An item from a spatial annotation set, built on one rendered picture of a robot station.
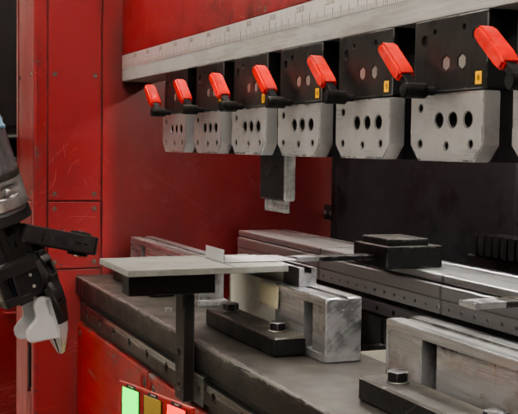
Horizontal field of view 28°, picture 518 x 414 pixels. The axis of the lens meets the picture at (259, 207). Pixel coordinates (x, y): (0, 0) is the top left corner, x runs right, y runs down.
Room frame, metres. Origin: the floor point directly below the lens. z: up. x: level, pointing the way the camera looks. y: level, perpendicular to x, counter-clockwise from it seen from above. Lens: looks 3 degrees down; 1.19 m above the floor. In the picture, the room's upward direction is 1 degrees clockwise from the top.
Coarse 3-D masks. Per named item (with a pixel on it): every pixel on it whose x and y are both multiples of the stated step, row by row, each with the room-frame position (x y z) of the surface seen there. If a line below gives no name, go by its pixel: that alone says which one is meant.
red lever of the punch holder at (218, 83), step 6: (210, 78) 1.79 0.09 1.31; (216, 78) 1.79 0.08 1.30; (222, 78) 1.79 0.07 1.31; (216, 84) 1.77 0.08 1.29; (222, 84) 1.78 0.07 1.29; (216, 90) 1.77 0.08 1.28; (222, 90) 1.76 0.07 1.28; (228, 90) 1.77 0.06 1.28; (216, 96) 1.77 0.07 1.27; (222, 96) 1.76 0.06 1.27; (228, 96) 1.76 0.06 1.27; (222, 102) 1.73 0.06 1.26; (228, 102) 1.74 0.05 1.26; (234, 102) 1.74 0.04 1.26; (222, 108) 1.73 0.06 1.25; (228, 108) 1.74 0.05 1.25; (234, 108) 1.74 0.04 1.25; (240, 108) 1.75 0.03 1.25
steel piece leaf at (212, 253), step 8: (208, 248) 1.71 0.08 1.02; (216, 248) 1.68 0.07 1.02; (208, 256) 1.71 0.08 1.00; (216, 256) 1.68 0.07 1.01; (224, 256) 1.73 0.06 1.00; (232, 256) 1.73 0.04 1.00; (240, 256) 1.74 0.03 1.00; (248, 256) 1.74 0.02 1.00; (256, 256) 1.74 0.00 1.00; (264, 256) 1.74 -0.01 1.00
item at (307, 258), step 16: (368, 240) 1.80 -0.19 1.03; (384, 240) 1.75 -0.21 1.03; (400, 240) 1.75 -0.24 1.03; (416, 240) 1.76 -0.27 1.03; (288, 256) 1.73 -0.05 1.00; (304, 256) 1.72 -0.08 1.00; (320, 256) 1.73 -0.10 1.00; (336, 256) 1.74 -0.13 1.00; (352, 256) 1.75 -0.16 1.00; (368, 256) 1.76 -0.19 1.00; (384, 256) 1.73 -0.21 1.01; (400, 256) 1.74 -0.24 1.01; (416, 256) 1.75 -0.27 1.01; (432, 256) 1.76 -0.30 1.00
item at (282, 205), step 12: (264, 156) 1.75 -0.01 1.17; (276, 156) 1.70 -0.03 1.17; (288, 156) 1.68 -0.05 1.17; (264, 168) 1.75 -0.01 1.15; (276, 168) 1.70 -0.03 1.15; (288, 168) 1.68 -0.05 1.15; (264, 180) 1.75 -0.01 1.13; (276, 180) 1.70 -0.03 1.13; (288, 180) 1.68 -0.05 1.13; (264, 192) 1.75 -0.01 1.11; (276, 192) 1.70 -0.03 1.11; (288, 192) 1.68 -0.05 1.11; (276, 204) 1.72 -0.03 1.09; (288, 204) 1.68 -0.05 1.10
